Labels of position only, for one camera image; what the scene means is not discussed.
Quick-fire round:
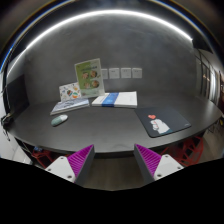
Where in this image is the pale green computer mouse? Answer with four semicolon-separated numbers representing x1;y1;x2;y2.
51;115;68;127

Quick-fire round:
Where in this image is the red chair left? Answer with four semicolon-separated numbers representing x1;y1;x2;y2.
31;147;61;168

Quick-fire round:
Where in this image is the white wall socket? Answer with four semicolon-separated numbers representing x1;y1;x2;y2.
121;68;131;78
132;68;142;78
101;69;109;79
109;68;120;79

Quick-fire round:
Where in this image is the black monitor screen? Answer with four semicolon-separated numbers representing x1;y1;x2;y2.
6;75;29;116

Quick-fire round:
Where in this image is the red chair right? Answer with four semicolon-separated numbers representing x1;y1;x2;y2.
161;136;204;167

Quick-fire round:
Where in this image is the curved ceiling light strip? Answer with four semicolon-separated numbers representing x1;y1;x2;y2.
7;9;193;78

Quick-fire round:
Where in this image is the black mouse pad with cartoon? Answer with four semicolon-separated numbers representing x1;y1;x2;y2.
135;107;191;138

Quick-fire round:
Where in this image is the small colourful standing card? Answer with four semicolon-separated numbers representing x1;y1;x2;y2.
59;82;81;101

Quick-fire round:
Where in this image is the white and blue book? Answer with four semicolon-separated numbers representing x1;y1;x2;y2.
92;91;138;108

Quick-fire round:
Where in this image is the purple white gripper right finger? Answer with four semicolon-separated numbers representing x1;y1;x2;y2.
134;144;183;184

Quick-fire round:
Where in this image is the red chair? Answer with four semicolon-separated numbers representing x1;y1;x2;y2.
31;147;61;168
161;136;204;167

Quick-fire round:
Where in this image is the green white standing leaflet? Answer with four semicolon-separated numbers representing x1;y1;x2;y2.
75;59;105;98

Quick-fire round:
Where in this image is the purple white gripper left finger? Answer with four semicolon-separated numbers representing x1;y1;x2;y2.
46;145;95;186

